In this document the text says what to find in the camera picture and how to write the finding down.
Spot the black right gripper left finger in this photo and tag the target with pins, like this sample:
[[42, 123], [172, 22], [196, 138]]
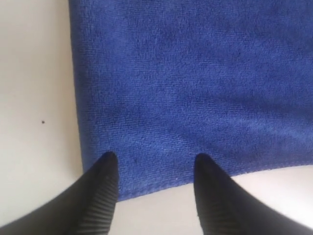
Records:
[[85, 208]]

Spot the blue microfiber towel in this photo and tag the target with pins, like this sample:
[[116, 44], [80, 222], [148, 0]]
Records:
[[159, 81]]

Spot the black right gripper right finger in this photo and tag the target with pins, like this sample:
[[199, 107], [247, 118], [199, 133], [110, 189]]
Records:
[[225, 208]]

